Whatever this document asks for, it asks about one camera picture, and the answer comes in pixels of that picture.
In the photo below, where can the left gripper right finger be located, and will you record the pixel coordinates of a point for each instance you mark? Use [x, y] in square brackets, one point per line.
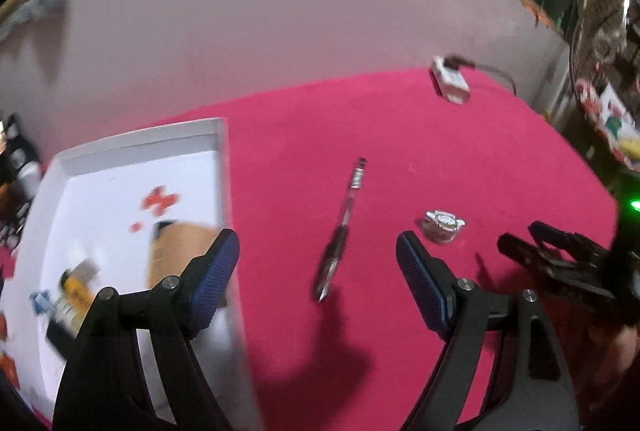
[430, 281]

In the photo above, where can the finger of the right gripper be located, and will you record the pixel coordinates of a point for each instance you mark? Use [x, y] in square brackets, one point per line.
[578, 246]
[547, 265]

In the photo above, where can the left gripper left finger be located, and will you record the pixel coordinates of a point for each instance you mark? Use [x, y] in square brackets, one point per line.
[208, 277]

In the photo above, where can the black ballpoint pen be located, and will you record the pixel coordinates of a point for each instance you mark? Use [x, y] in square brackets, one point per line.
[334, 251]

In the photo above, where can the person right hand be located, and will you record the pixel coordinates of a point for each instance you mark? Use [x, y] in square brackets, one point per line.
[613, 351]

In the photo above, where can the white cardboard tray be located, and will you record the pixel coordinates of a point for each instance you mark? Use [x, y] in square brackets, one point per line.
[101, 202]

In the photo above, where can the colourful package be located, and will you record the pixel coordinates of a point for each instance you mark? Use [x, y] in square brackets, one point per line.
[609, 116]

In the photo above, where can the black charger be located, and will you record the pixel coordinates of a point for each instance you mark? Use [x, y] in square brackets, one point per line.
[61, 338]

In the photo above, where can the red tablecloth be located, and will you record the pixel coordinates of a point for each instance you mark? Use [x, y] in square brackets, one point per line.
[358, 360]

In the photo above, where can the blue binder clip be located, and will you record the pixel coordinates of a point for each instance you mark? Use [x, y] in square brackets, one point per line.
[42, 303]

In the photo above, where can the orange peel pieces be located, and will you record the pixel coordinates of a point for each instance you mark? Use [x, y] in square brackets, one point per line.
[7, 364]

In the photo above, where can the black cat phone holder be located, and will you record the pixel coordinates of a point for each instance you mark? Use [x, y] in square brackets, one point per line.
[21, 175]

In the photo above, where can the wire fan guard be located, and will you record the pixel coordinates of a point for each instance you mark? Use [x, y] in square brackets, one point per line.
[605, 48]

